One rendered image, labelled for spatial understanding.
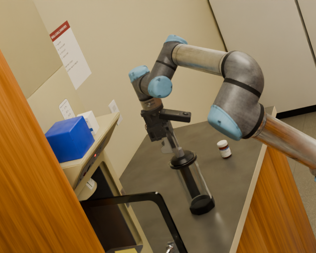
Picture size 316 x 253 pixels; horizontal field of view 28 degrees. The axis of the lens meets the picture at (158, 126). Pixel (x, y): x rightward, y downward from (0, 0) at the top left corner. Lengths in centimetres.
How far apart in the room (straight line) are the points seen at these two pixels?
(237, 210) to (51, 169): 88
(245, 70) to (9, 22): 68
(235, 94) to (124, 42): 167
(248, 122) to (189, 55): 34
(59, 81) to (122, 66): 134
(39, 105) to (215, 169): 105
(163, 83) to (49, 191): 58
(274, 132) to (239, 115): 14
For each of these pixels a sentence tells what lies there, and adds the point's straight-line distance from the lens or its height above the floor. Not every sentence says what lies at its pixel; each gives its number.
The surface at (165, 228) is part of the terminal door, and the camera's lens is 177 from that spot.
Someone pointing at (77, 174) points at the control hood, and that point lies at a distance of 179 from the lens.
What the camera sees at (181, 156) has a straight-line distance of 233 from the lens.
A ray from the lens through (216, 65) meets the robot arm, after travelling 192.
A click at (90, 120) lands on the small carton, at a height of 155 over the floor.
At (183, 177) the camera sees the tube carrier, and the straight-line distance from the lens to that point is 234.
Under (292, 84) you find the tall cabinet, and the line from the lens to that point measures 494.
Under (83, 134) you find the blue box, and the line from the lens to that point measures 182.
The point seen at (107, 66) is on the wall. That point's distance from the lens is 317.
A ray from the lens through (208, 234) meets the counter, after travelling 229.
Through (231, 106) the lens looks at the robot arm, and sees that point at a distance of 179.
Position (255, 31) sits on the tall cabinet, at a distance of 482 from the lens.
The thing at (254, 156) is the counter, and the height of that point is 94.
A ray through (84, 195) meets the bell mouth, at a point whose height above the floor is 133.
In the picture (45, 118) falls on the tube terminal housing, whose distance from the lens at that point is 187.
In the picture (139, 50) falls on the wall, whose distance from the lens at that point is 353.
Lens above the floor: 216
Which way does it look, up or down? 21 degrees down
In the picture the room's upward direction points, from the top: 24 degrees counter-clockwise
